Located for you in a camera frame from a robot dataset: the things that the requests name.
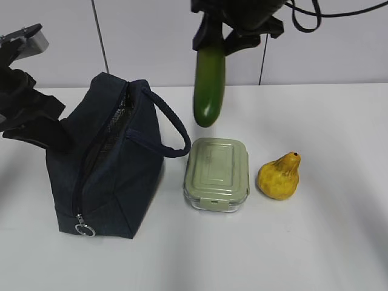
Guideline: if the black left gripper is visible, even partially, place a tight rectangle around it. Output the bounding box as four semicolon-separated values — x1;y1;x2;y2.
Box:
1;45;72;153

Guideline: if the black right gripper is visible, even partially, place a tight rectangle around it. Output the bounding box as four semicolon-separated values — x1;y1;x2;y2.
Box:
190;0;286;56

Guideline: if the green cucumber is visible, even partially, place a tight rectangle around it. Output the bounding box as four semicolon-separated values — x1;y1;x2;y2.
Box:
193;22;227;128

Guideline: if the navy blue insulated lunch bag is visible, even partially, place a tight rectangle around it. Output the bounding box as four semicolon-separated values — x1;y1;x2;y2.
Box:
45;72;191;239

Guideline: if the silver zipper pull ring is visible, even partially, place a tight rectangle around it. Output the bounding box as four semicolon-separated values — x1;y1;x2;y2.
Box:
74;213;96;238

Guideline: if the green lid glass lunch box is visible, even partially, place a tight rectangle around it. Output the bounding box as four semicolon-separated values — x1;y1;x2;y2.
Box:
183;138;250;213

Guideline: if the yellow pear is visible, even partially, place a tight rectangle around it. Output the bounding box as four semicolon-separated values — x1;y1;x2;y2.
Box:
256;152;301;201

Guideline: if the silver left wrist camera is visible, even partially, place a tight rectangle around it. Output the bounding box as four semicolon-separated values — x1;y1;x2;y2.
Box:
1;23;49;65

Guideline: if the black cable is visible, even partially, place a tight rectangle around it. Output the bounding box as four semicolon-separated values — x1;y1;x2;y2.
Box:
284;0;388;32

